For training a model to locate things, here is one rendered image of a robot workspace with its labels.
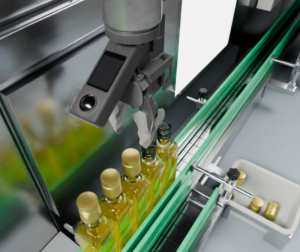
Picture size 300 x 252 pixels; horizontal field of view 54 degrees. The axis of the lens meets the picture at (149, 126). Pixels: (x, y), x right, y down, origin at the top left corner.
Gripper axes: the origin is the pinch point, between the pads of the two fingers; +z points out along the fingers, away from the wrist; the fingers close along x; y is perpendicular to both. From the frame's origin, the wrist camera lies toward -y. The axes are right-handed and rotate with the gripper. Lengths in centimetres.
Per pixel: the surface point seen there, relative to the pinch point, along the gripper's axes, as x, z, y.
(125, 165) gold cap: -0.1, 5.7, -1.8
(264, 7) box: 12, 19, 115
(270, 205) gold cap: -26, 40, 31
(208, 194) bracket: -10.7, 32.2, 18.5
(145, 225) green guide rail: -4.3, 24.3, -1.6
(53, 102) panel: 11.9, -5.5, -4.8
